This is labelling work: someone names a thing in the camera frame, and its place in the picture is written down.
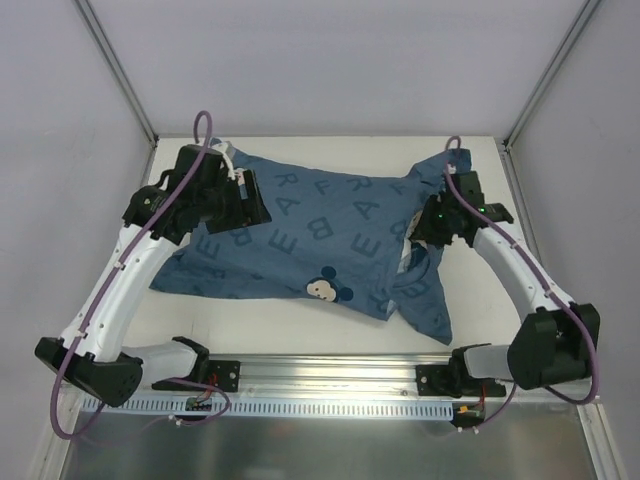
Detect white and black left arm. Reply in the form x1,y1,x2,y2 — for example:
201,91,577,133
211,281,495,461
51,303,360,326
35,141,271,407

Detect aluminium frame post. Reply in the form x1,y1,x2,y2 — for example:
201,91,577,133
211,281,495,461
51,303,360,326
72,0,159,148
503,0,603,152

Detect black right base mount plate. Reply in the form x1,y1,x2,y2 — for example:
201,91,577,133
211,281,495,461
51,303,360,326
415,364,506,399

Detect left aluminium frame post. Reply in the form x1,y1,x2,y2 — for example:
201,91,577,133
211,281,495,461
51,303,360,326
72,0,159,148

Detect right aluminium frame post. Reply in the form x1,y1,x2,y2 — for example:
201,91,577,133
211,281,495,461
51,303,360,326
503,0,603,152

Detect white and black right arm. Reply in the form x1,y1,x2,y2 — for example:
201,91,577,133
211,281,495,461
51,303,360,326
411,171,600,403

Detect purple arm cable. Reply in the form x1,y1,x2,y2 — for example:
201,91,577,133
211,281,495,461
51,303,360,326
51,110,236,441
443,134,601,406

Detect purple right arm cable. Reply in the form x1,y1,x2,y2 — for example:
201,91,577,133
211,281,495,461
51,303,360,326
443,134,601,406

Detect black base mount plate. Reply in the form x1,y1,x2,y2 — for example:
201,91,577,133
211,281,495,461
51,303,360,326
415,364,506,399
151,358,241,393

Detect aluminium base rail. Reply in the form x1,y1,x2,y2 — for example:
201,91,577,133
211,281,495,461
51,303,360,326
59,352,599,401

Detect white slotted cable duct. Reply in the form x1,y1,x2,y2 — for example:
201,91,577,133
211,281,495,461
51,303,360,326
104,395,454,422

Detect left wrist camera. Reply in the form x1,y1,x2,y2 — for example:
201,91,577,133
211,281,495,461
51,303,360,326
221,149,245,186

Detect blue cartoon print pillowcase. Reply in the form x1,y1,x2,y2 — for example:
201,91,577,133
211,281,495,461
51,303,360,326
151,149,472,344

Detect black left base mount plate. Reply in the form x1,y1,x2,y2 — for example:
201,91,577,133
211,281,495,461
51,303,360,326
151,358,241,393

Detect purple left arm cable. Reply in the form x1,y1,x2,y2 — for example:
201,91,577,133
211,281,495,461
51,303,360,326
51,110,236,441

